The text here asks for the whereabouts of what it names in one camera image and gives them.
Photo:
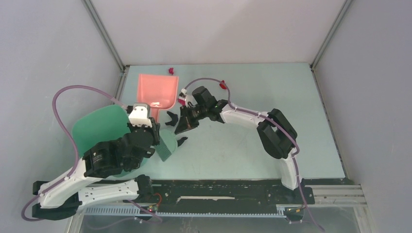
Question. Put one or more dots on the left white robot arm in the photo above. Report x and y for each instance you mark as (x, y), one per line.
(85, 186)

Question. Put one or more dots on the right aluminium frame post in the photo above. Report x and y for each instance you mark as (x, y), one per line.
(331, 32)

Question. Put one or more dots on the aluminium frame post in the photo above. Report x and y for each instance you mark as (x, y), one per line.
(96, 19)
(331, 32)

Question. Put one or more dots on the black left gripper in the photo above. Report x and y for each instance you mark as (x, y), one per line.
(155, 126)

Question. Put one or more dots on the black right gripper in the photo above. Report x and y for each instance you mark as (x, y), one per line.
(186, 122)

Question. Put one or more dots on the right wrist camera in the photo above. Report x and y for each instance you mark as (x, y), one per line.
(183, 97)

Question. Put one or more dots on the black twisted paper scrap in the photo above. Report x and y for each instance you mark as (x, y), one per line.
(181, 140)

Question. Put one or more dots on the left aluminium frame post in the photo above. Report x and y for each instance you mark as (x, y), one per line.
(96, 19)

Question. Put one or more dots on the green hand brush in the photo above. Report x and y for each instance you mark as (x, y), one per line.
(167, 144)

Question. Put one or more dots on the pink plastic dustpan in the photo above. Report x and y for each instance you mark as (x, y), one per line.
(158, 91)

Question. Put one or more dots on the middle red paper scrap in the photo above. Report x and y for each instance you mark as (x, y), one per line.
(223, 85)

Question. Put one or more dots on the green plastic waste bin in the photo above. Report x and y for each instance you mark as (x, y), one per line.
(103, 141)

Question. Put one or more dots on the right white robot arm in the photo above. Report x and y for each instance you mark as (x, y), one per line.
(277, 135)

